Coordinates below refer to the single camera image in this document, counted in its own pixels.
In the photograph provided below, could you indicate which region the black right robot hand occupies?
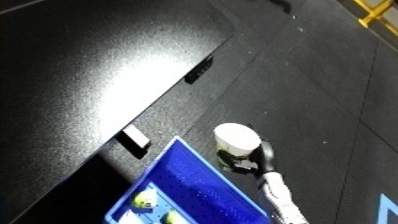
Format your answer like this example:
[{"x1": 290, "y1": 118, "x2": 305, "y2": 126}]
[{"x1": 216, "y1": 139, "x2": 278, "y2": 176}]

